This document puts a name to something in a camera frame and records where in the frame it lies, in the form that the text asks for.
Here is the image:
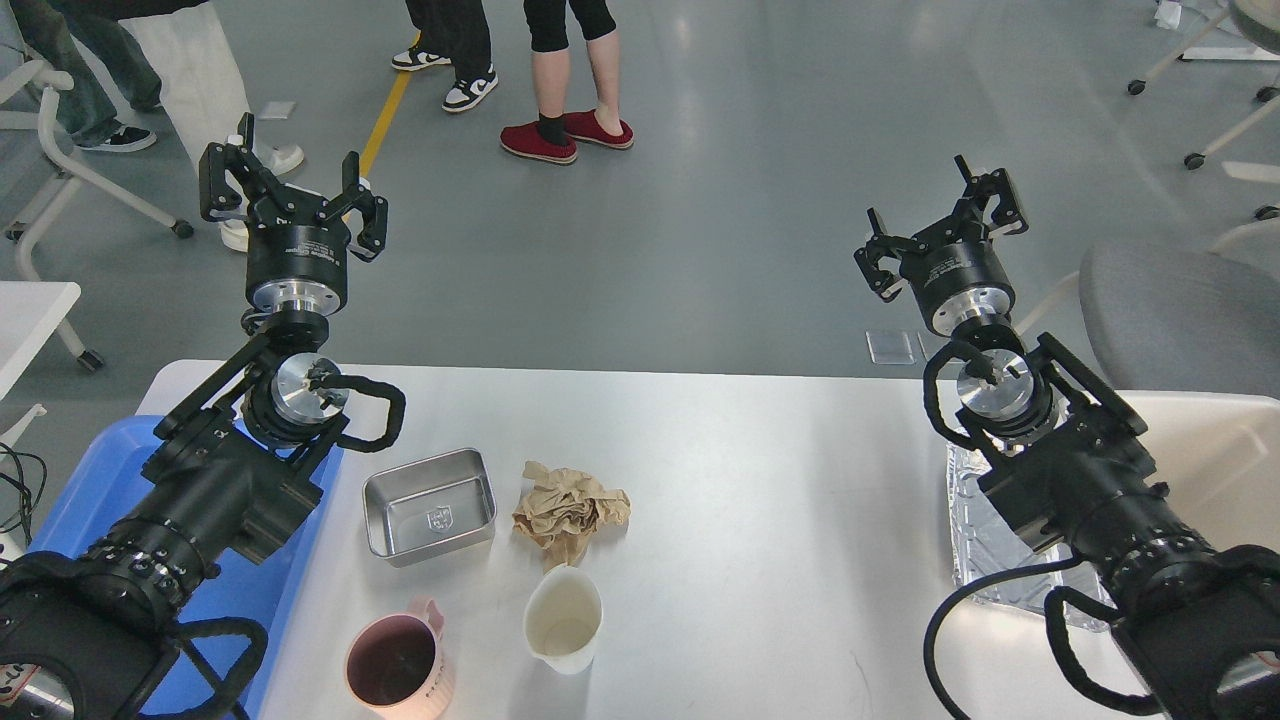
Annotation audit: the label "person in black-white sneakers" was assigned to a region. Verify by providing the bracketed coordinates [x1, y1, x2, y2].
[390, 0, 497, 114]

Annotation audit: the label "white side table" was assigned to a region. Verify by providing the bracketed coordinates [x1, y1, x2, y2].
[1, 281, 102, 396]

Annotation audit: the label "pink ribbed HOME mug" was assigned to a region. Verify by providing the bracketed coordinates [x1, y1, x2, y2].
[344, 596, 454, 719]

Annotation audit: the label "white chair legs top right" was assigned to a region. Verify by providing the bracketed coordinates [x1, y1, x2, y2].
[1126, 0, 1280, 170]

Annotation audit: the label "white chair left background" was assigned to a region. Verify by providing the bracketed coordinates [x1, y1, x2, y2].
[3, 40, 195, 282]

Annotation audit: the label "stainless steel rectangular box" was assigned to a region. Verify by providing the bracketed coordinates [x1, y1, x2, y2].
[364, 448, 497, 568]

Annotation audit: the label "aluminium foil tray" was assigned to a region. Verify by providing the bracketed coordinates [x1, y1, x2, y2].
[945, 443, 1114, 616]

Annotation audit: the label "white paper cup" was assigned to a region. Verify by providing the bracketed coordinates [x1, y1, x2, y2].
[524, 564, 604, 676]

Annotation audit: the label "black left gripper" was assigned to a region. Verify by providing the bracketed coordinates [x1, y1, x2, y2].
[198, 111, 389, 316]

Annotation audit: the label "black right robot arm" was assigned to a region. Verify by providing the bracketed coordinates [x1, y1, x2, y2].
[854, 156, 1279, 719]

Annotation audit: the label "beige plastic bin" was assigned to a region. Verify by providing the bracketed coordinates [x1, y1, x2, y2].
[1120, 389, 1279, 551]

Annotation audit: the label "person in white trousers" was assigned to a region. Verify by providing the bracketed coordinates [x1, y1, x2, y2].
[120, 0, 376, 252]

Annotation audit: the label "blue plastic tray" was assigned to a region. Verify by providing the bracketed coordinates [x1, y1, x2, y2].
[29, 415, 343, 719]

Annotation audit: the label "person in dark jeans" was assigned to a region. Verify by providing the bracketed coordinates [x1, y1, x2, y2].
[10, 1, 163, 152]

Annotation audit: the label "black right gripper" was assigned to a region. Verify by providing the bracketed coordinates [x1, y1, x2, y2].
[854, 154, 1030, 337]

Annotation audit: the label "crumpled brown paper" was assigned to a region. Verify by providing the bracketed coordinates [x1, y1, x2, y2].
[512, 460, 632, 573]

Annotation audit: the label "black cables at left edge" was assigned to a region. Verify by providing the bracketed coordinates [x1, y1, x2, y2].
[0, 443, 49, 546]

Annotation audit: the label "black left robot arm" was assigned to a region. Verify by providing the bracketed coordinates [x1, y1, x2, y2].
[1, 114, 406, 719]

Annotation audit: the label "person in red slippers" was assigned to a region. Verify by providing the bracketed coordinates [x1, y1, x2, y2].
[500, 1, 634, 165]

